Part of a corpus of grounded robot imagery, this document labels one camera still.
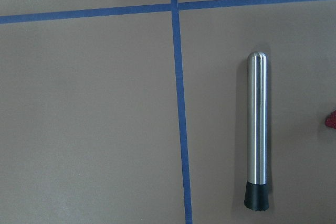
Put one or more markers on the steel muddler black tip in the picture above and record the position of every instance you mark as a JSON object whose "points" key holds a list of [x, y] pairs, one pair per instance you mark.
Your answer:
{"points": [[256, 194]]}

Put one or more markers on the red strawberry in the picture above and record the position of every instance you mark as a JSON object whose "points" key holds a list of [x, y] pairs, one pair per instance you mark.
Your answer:
{"points": [[330, 120]]}

